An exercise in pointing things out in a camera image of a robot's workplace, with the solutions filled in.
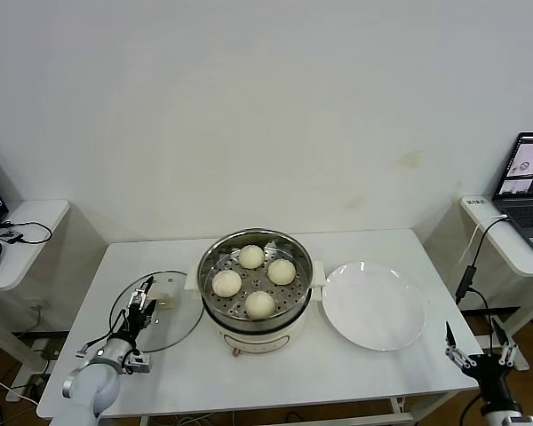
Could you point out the white desk label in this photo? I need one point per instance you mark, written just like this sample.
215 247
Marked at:
476 201

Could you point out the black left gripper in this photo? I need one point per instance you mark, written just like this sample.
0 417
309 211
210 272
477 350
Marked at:
135 321

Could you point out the small black QR device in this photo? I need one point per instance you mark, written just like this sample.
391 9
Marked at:
7 235

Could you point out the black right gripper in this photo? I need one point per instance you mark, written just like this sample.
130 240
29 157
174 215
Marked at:
493 377

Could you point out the white side table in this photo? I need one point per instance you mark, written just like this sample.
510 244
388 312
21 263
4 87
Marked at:
493 239
31 222

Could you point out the white steamed baozi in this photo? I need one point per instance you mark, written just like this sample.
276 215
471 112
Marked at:
281 270
260 304
226 283
251 256

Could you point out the stainless steel steamer basket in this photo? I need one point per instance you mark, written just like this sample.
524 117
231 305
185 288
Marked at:
213 259

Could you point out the white round plate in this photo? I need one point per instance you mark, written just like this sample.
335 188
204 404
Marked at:
373 306

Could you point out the white table frame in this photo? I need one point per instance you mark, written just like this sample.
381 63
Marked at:
360 417

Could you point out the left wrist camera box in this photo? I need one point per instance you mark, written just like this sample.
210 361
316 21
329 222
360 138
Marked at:
138 365

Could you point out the grey open laptop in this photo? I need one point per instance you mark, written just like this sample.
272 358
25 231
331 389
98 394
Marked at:
528 217

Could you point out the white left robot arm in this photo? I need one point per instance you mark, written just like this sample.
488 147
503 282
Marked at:
93 390

